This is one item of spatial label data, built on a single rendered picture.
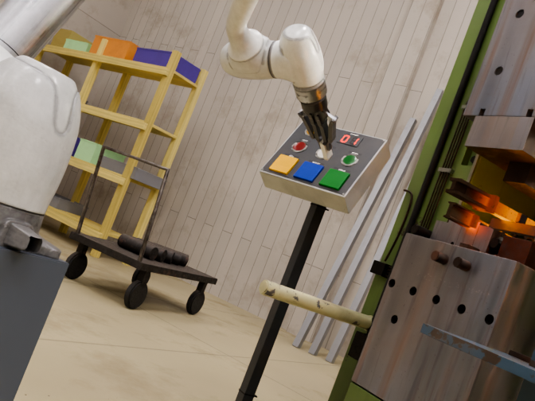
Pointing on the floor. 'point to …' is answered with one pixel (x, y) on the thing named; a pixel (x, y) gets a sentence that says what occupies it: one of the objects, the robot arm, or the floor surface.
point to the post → (251, 380)
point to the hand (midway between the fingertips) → (326, 148)
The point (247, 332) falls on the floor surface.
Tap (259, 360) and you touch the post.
